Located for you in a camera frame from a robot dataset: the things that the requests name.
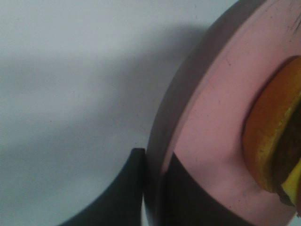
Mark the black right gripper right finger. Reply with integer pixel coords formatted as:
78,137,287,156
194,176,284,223
161,152,297,226

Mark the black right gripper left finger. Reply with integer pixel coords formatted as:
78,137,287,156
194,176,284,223
62,148,145,226

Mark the pink round plate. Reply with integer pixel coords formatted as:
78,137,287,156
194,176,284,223
144,0,301,226

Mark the toy burger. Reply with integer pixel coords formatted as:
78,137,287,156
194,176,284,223
242,57,301,213

